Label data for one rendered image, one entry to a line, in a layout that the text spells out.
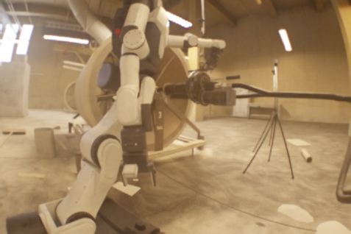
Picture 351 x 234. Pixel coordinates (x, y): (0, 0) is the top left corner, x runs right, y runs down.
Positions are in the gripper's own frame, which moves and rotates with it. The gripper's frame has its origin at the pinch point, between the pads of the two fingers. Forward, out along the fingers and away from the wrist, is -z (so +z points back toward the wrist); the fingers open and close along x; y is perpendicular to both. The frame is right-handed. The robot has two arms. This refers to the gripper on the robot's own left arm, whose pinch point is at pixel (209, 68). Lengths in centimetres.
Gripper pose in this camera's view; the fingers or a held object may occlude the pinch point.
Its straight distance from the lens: 129.6
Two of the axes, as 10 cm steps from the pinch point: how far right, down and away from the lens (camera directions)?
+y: -5.9, -4.4, 6.7
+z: 3.1, -9.0, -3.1
